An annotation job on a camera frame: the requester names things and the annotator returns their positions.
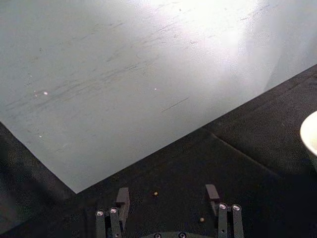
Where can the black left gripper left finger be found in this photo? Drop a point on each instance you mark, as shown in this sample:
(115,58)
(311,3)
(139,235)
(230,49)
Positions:
(114,220)

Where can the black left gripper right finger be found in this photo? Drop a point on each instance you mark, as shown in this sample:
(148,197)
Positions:
(227,220)

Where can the black table cloth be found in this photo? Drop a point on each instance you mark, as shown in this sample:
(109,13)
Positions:
(223,173)

